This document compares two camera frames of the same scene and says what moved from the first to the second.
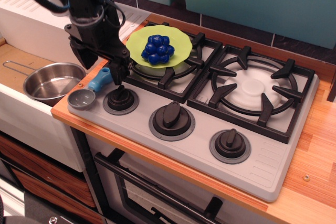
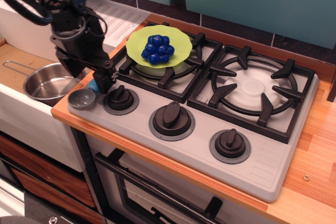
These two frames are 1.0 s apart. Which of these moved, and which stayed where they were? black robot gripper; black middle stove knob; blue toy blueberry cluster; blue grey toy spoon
Moved: black robot gripper
Stayed: blue grey toy spoon; black middle stove knob; blue toy blueberry cluster
